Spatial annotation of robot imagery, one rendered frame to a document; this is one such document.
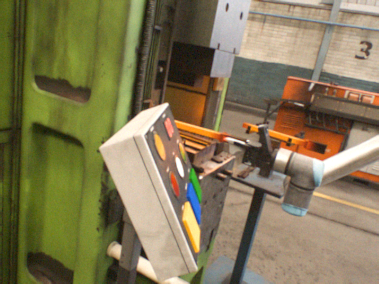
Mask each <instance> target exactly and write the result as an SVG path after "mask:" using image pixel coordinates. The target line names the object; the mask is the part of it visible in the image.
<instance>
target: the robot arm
mask: <svg viewBox="0 0 379 284"><path fill-rule="evenodd" d="M258 133H259V138H260V141H261V143H258V142H256V141H251V140H247V141H246V143H244V142H243V141H240V140H236V139H232V138H230V137H226V138H224V140H225V141H227V142H229V144H230V153H231V154H235V153H236V152H238V151H241V152H242V151H244V149H245V153H244V155H243V160H242V162H241V163H242V164H245V165H248V164H246V163H248V161H249V162H250V163H251V165H248V166H250V167H254V168H255V167H257V168H261V169H263V170H266V171H269V172H271V171H272V170H273V171H275V172H278V173H281V174H283V175H286V176H285V178H284V181H283V187H284V199H283V202H282V205H281V208H282V209H283V210H284V211H285V212H287V213H289V214H291V215H294V216H305V215H306V212H307V211H308V210H307V209H308V207H309V204H310V201H311V198H312V195H313V193H314V190H315V189H316V188H318V187H320V186H322V185H325V184H327V183H330V182H331V181H334V180H336V179H339V178H341V177H343V176H345V175H348V174H350V173H352V172H354V171H357V170H359V169H361V168H363V167H365V166H368V165H370V164H373V163H375V162H377V161H379V135H377V136H375V137H373V138H371V139H368V140H366V141H364V142H362V143H360V144H358V145H356V146H354V147H352V148H349V149H347V150H345V151H343V152H341V153H338V154H336V155H335V156H333V157H330V158H328V159H326V160H324V161H320V160H317V159H316V158H311V157H308V156H304V155H301V154H298V153H295V152H292V151H289V150H286V149H283V148H280V149H279V150H278V149H275V150H274V152H273V150H272V145H271V140H270V135H269V131H268V127H267V124H264V125H260V126H258ZM245 162H246V163H245Z"/></svg>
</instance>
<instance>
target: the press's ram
mask: <svg viewBox="0 0 379 284"><path fill-rule="evenodd" d="M250 3H251V0H180V1H179V8H178V14H177V22H176V26H175V33H174V39H173V42H178V43H184V44H188V45H194V46H200V47H206V48H212V49H216V50H220V51H224V52H229V53H232V54H235V55H239V53H240V49H241V44H242V41H243V36H244V31H245V26H246V21H247V18H248V13H249V8H250Z"/></svg>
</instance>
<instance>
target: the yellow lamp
mask: <svg viewBox="0 0 379 284"><path fill-rule="evenodd" d="M155 140H156V145H157V148H158V151H159V152H160V154H161V155H162V156H164V148H163V145H162V142H161V140H160V138H159V136H158V135H157V134H156V135H155Z"/></svg>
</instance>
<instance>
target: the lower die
mask: <svg viewBox="0 0 379 284"><path fill-rule="evenodd" d="M178 131H179V132H181V133H183V134H186V135H190V136H193V137H196V138H199V139H202V140H206V141H209V142H211V145H210V146H208V144H207V143H203V142H201V141H198V140H195V139H191V138H189V137H186V136H182V135H180V136H181V139H182V140H183V139H185V140H186V145H185V146H184V147H185V150H186V152H187V155H188V158H189V161H190V162H191V163H194V164H196V165H201V164H203V163H204V162H206V161H208V160H210V159H211V158H212V157H213V154H214V149H215V144H216V141H212V140H209V139H206V138H203V137H199V136H196V135H193V134H190V133H187V132H184V131H181V130H178ZM201 161H202V163H201Z"/></svg>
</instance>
